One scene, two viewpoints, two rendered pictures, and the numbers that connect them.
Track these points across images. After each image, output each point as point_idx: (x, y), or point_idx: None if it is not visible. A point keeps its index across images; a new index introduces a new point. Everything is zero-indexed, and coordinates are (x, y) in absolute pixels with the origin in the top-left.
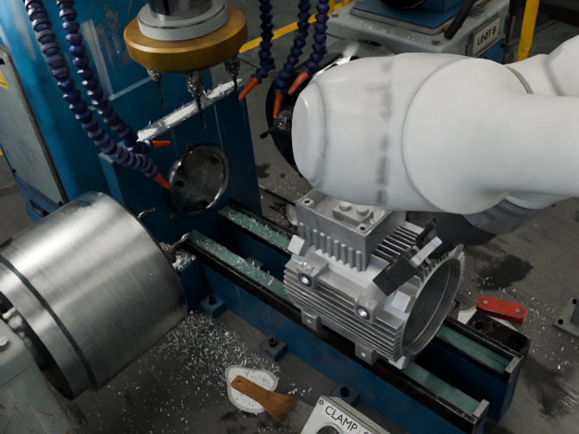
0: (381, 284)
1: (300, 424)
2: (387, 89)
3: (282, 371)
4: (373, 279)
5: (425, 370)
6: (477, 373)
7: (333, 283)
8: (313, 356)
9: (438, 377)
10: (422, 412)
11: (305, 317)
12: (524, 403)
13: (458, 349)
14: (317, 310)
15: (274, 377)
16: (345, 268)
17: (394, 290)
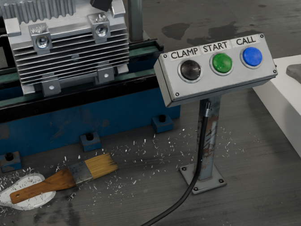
0: (100, 3)
1: (88, 173)
2: None
3: (34, 167)
4: (93, 3)
5: (130, 73)
6: (144, 65)
7: (64, 31)
8: (48, 137)
9: (139, 71)
10: (147, 97)
11: (47, 86)
12: None
13: (129, 57)
14: (56, 70)
15: (35, 174)
16: (60, 19)
17: (111, 1)
